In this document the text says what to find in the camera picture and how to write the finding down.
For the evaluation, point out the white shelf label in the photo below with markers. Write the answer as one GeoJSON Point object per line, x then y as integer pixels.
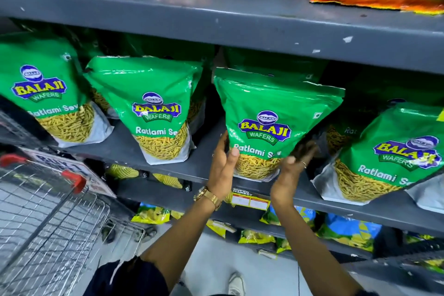
{"type": "Point", "coordinates": [267, 254]}

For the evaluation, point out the dark shirt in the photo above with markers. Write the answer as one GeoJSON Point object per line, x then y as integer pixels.
{"type": "Point", "coordinates": [128, 278]}

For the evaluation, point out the green snack packet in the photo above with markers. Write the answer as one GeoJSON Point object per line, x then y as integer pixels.
{"type": "Point", "coordinates": [277, 105]}

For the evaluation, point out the white shoe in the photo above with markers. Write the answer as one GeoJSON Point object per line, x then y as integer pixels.
{"type": "Point", "coordinates": [236, 285]}

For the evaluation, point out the person's left thumb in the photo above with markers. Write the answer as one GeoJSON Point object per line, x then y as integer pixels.
{"type": "Point", "coordinates": [233, 162]}

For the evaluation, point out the row of yellow blue packets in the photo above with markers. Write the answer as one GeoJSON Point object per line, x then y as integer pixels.
{"type": "Point", "coordinates": [350, 231]}

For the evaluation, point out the person's left hand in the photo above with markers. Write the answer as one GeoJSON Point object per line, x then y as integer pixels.
{"type": "Point", "coordinates": [222, 171]}

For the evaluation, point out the row of green packets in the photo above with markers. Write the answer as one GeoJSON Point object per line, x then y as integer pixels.
{"type": "Point", "coordinates": [156, 98]}

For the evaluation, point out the yellow price label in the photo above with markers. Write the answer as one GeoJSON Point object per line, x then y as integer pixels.
{"type": "Point", "coordinates": [250, 201]}

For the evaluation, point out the person's right thumb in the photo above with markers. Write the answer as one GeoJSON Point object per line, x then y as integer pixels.
{"type": "Point", "coordinates": [288, 163]}

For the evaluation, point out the person's left forearm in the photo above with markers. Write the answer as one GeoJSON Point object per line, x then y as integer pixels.
{"type": "Point", "coordinates": [180, 236]}

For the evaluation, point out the yellow striped packet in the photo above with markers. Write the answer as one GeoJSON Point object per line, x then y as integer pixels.
{"type": "Point", "coordinates": [168, 180]}
{"type": "Point", "coordinates": [121, 171]}

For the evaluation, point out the grey metal shelf rack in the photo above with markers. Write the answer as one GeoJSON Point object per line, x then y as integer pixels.
{"type": "Point", "coordinates": [242, 11]}

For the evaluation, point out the white printed cart sign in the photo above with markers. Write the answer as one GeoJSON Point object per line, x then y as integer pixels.
{"type": "Point", "coordinates": [94, 182]}

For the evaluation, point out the person's right forearm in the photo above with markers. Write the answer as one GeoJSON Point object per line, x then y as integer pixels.
{"type": "Point", "coordinates": [312, 250]}

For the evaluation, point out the person's right hand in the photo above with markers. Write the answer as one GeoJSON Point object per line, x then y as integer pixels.
{"type": "Point", "coordinates": [286, 183]}

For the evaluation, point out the gold wristwatch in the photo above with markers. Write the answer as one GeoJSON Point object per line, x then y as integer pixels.
{"type": "Point", "coordinates": [207, 197]}

